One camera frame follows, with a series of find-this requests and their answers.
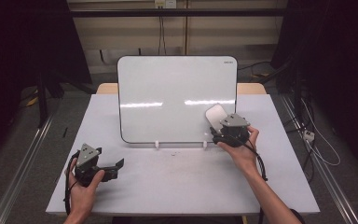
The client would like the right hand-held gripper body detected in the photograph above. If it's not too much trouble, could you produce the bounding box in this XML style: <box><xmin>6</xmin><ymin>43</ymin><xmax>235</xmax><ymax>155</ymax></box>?
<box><xmin>209</xmin><ymin>112</ymin><xmax>252</xmax><ymax>147</ymax></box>

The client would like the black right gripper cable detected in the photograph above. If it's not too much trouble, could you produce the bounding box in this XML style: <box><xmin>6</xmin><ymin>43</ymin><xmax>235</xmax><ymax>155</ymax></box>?
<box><xmin>229</xmin><ymin>135</ymin><xmax>269</xmax><ymax>182</ymax></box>

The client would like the aluminium floor rail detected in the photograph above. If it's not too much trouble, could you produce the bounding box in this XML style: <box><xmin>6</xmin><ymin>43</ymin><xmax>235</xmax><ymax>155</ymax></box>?
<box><xmin>280</xmin><ymin>93</ymin><xmax>358</xmax><ymax>224</ymax></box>
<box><xmin>0</xmin><ymin>114</ymin><xmax>54</xmax><ymax>224</ymax></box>

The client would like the white floor cable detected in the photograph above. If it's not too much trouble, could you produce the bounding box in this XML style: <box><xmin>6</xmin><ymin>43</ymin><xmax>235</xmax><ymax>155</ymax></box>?
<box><xmin>300</xmin><ymin>98</ymin><xmax>342</xmax><ymax>167</ymax></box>

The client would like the black curtain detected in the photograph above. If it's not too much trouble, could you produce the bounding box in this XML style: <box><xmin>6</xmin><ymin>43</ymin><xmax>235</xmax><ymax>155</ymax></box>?
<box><xmin>0</xmin><ymin>0</ymin><xmax>93</xmax><ymax>175</ymax></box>
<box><xmin>269</xmin><ymin>0</ymin><xmax>358</xmax><ymax>178</ymax></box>

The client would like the person's right hand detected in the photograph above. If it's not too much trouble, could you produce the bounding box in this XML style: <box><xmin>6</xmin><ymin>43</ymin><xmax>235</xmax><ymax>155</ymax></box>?
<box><xmin>216</xmin><ymin>125</ymin><xmax>261</xmax><ymax>177</ymax></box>

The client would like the white wall socket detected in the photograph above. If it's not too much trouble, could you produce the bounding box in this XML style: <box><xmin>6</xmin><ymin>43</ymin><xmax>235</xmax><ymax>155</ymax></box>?
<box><xmin>154</xmin><ymin>0</ymin><xmax>178</xmax><ymax>9</ymax></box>

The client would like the black hanging wall cable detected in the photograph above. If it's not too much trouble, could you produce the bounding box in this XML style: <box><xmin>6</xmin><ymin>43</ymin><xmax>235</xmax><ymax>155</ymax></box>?
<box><xmin>158</xmin><ymin>7</ymin><xmax>168</xmax><ymax>56</ymax></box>

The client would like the white whiteboard eraser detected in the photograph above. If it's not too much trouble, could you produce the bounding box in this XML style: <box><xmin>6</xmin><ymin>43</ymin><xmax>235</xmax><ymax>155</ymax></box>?
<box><xmin>204</xmin><ymin>104</ymin><xmax>228</xmax><ymax>131</ymax></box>

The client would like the black horizontal wall bar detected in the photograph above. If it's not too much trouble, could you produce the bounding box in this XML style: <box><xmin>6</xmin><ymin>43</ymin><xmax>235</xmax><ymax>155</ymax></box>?
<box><xmin>69</xmin><ymin>7</ymin><xmax>289</xmax><ymax>19</ymax></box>

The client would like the black floor cable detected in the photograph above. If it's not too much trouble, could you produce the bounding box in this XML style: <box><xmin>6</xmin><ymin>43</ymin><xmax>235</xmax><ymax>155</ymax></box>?
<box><xmin>237</xmin><ymin>61</ymin><xmax>272</xmax><ymax>72</ymax></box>

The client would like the black metal stand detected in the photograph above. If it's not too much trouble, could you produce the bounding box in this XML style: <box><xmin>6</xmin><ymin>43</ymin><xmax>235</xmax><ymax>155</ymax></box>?
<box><xmin>36</xmin><ymin>72</ymin><xmax>50</xmax><ymax>129</ymax></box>

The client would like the white whiteboard with dark rim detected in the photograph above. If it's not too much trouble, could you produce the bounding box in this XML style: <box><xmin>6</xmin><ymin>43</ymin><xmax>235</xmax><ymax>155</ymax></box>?
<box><xmin>117</xmin><ymin>55</ymin><xmax>239</xmax><ymax>145</ymax></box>

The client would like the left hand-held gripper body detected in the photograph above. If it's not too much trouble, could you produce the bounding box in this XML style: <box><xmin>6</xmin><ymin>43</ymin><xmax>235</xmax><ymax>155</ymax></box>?
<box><xmin>74</xmin><ymin>142</ymin><xmax>119</xmax><ymax>189</ymax></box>

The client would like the person's left hand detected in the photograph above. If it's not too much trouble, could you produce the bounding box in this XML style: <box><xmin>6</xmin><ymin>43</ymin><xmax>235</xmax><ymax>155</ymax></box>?
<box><xmin>64</xmin><ymin>158</ymin><xmax>106</xmax><ymax>217</ymax></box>

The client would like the white power strip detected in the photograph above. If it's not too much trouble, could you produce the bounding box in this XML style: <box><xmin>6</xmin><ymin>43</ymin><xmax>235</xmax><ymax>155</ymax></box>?
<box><xmin>302</xmin><ymin>129</ymin><xmax>316</xmax><ymax>143</ymax></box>

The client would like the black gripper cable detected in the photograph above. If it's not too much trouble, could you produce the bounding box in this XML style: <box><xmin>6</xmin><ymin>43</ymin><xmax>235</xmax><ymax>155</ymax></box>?
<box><xmin>229</xmin><ymin>135</ymin><xmax>269</xmax><ymax>182</ymax></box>
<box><xmin>62</xmin><ymin>150</ymin><xmax>80</xmax><ymax>217</ymax></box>

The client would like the wooden table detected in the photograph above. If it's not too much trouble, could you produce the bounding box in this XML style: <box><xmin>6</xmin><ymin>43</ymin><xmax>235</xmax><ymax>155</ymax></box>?
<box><xmin>95</xmin><ymin>81</ymin><xmax>268</xmax><ymax>95</ymax></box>

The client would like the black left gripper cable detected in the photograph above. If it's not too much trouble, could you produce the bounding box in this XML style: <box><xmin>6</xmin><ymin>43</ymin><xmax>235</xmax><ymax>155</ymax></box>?
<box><xmin>62</xmin><ymin>150</ymin><xmax>80</xmax><ymax>217</ymax></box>

